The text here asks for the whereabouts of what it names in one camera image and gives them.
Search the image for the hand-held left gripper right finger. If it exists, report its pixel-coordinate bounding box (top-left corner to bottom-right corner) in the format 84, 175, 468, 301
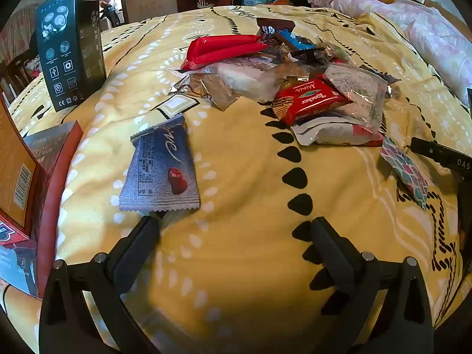
310, 217, 434, 354

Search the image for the pink fan-shaped cloth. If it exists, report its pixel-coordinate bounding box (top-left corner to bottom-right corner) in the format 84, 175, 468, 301
0, 5, 41, 67

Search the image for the red blue box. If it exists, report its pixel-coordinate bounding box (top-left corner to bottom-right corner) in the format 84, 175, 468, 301
0, 210, 39, 299

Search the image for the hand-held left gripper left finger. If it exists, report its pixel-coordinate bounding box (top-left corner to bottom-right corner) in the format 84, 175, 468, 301
39, 215, 163, 354

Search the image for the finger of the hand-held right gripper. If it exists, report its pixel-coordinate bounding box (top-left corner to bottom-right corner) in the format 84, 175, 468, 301
410, 137, 457, 172

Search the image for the white red snack packet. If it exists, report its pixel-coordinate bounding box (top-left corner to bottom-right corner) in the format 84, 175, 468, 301
291, 116, 385, 146

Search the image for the dark candy packet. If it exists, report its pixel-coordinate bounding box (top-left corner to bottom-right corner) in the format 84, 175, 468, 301
288, 48, 329, 62

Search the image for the clear brown pastry packet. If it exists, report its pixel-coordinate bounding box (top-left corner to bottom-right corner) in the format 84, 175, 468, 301
168, 72, 240, 111

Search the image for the red wafer packet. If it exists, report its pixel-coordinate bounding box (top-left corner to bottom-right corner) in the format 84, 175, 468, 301
272, 77, 354, 126

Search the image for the clear white cake packet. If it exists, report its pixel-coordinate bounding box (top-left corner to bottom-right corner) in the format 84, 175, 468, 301
206, 59, 281, 104

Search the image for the pastel patterned small packet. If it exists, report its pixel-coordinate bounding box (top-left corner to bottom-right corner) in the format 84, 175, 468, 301
380, 138, 430, 211

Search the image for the grey box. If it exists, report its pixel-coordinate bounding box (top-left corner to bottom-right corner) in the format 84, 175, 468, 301
23, 122, 74, 178

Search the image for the red long snack packet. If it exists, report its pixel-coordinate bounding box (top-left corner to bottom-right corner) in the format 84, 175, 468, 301
186, 35, 260, 61
181, 42, 270, 71

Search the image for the dark wooden chair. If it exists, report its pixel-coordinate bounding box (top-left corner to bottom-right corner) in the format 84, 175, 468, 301
0, 59, 37, 96

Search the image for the plain cardboard box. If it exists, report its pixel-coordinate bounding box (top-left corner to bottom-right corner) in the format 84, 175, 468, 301
123, 0, 178, 23

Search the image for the clear grainy snack packet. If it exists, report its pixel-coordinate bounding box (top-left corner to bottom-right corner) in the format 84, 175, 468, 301
324, 63, 401, 133

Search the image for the black shaver box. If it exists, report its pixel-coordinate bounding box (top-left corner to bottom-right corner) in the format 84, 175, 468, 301
35, 0, 107, 113

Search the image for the orange cardboard box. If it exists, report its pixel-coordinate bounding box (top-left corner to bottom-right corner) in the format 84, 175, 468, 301
0, 96, 42, 229

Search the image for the dark blue snack packet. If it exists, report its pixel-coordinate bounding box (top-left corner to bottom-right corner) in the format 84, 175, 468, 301
119, 114, 200, 213

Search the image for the pink white pillow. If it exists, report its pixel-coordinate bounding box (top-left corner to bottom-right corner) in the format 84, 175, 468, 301
330, 0, 472, 107

